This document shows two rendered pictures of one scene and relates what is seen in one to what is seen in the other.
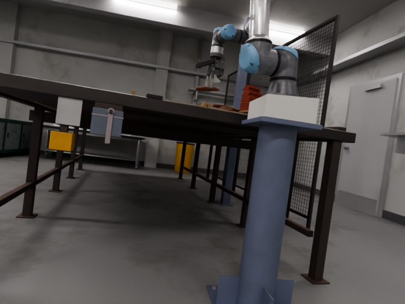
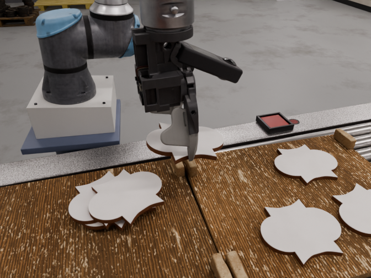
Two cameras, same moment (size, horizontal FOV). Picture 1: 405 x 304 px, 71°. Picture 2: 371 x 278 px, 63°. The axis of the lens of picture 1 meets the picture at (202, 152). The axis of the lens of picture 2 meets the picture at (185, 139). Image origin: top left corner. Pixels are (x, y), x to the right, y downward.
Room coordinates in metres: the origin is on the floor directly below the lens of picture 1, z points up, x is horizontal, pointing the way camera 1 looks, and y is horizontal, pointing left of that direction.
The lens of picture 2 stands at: (2.12, 0.02, 1.37)
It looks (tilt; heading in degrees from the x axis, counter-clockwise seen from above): 34 degrees down; 180
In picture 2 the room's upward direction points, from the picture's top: straight up
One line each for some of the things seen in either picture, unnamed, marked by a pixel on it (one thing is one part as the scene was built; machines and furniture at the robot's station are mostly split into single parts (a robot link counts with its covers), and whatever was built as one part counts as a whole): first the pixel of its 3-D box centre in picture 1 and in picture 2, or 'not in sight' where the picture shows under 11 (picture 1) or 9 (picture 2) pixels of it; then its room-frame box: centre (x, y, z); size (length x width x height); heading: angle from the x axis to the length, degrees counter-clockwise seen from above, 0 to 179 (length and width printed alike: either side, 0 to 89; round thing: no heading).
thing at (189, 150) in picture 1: (184, 157); not in sight; (6.95, 0.44, 0.36); 0.46 x 0.46 x 0.73
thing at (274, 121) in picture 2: not in sight; (274, 122); (1.39, 0.27, 0.92); 0.06 x 0.06 x 0.01; 17
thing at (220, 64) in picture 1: (216, 66); (165, 67); (1.67, -0.01, 1.20); 0.09 x 0.08 x 0.12; 106
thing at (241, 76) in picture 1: (237, 112); not in sight; (3.64, -0.37, 1.20); 0.17 x 0.17 x 2.40; 17
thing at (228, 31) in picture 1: (229, 34); not in sight; (1.58, -0.06, 1.35); 0.11 x 0.11 x 0.08; 21
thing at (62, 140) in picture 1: (64, 123); not in sight; (1.27, 0.63, 0.74); 0.09 x 0.08 x 0.24; 107
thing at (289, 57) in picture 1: (282, 64); (64, 37); (1.28, -0.31, 1.13); 0.13 x 0.12 x 0.14; 111
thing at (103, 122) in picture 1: (107, 123); not in sight; (1.32, 0.46, 0.77); 0.14 x 0.11 x 0.18; 107
